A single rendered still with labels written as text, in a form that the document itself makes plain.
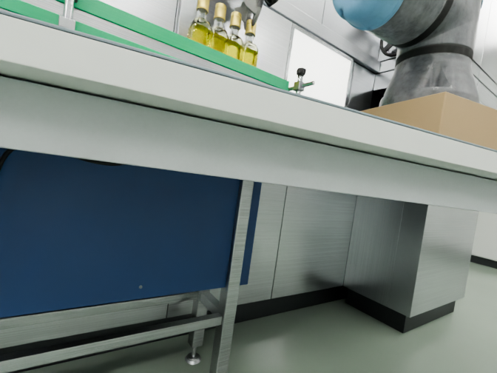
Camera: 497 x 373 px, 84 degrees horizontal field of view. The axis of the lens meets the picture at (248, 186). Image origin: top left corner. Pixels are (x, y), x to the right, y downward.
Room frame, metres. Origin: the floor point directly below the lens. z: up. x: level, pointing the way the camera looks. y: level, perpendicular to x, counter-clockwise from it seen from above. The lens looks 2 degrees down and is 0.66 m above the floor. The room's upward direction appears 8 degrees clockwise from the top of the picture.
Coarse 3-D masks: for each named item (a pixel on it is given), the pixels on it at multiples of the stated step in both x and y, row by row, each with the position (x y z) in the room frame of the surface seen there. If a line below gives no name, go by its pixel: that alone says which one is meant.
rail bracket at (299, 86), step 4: (300, 68) 0.86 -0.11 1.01; (304, 68) 0.86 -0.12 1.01; (300, 72) 0.86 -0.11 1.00; (304, 72) 0.86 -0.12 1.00; (300, 76) 0.86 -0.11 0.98; (300, 80) 0.86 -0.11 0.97; (296, 84) 0.87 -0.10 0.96; (300, 84) 0.86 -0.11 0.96; (304, 84) 0.85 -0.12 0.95; (308, 84) 0.83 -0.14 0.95; (312, 84) 0.82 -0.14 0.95; (288, 88) 0.90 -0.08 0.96; (292, 88) 0.89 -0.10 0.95; (296, 88) 0.86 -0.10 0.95; (300, 88) 0.86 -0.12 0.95; (304, 88) 0.87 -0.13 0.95; (296, 92) 0.87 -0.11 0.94; (300, 92) 0.87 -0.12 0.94
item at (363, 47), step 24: (120, 0) 0.84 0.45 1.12; (144, 0) 0.88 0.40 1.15; (168, 0) 0.92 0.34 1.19; (288, 0) 1.20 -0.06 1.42; (312, 0) 1.28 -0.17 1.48; (168, 24) 0.92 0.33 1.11; (312, 24) 1.26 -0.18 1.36; (336, 24) 1.38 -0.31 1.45; (336, 48) 1.38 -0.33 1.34; (360, 48) 1.50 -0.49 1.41; (360, 72) 1.52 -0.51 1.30; (360, 96) 1.54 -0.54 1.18
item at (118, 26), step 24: (0, 0) 0.48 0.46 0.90; (24, 0) 0.50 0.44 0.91; (48, 0) 0.52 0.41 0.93; (96, 0) 0.56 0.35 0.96; (96, 24) 0.57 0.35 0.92; (120, 24) 0.59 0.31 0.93; (144, 24) 0.62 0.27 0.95; (144, 48) 0.62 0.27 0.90; (168, 48) 0.65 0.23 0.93; (192, 48) 0.68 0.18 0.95; (240, 72) 0.76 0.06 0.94; (264, 72) 0.81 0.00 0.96
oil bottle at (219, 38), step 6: (216, 30) 0.83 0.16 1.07; (222, 30) 0.85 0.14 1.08; (216, 36) 0.83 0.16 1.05; (222, 36) 0.85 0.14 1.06; (228, 36) 0.86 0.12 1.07; (210, 42) 0.83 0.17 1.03; (216, 42) 0.84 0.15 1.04; (222, 42) 0.85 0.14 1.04; (216, 48) 0.84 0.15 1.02; (222, 48) 0.85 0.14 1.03
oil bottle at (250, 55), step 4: (244, 44) 0.90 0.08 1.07; (248, 44) 0.90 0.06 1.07; (252, 44) 0.91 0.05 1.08; (244, 48) 0.90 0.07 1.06; (248, 48) 0.90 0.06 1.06; (252, 48) 0.91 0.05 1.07; (256, 48) 0.92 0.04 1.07; (244, 52) 0.90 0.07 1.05; (248, 52) 0.90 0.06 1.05; (252, 52) 0.91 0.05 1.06; (256, 52) 0.92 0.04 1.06; (244, 56) 0.89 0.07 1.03; (248, 56) 0.90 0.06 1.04; (252, 56) 0.91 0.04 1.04; (256, 56) 0.92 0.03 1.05; (244, 60) 0.89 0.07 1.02; (248, 60) 0.90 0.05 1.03; (252, 60) 0.91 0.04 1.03; (256, 60) 0.92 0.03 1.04; (252, 64) 0.91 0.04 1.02; (256, 64) 0.92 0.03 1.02
